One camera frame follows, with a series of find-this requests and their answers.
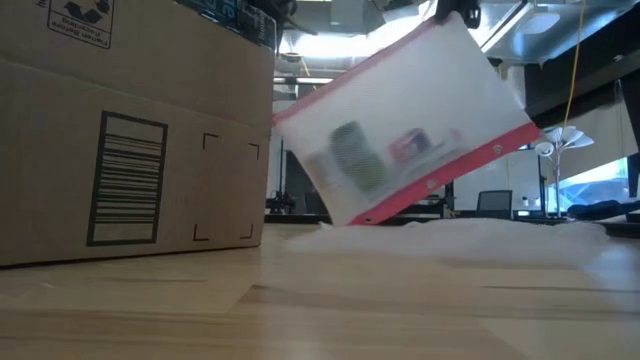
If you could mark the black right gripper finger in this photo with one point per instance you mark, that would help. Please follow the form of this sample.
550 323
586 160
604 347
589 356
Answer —
471 15
447 9

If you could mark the white pouch with pink edges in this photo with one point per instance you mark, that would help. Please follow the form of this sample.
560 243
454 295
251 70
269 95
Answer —
425 85

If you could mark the small pink and white item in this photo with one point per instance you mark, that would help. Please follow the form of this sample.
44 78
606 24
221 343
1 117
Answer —
410 145

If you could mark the green bottle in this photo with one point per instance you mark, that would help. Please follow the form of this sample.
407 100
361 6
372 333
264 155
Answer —
357 157

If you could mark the brown cardboard shipping box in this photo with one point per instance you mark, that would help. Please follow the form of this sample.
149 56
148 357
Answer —
125 150

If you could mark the clear bubble wrap sheet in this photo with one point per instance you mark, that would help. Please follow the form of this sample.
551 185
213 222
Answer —
450 240

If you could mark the white flower shaped lamp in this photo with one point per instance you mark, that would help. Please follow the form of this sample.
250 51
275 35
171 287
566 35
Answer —
562 140

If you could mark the white board panel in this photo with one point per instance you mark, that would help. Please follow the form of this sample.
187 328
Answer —
500 180

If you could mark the black office chair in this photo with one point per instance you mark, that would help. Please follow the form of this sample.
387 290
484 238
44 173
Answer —
494 205

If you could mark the black bag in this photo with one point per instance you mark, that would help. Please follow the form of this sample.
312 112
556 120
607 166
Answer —
600 210

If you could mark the black frame stand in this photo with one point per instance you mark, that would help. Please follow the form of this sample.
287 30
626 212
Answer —
295 190

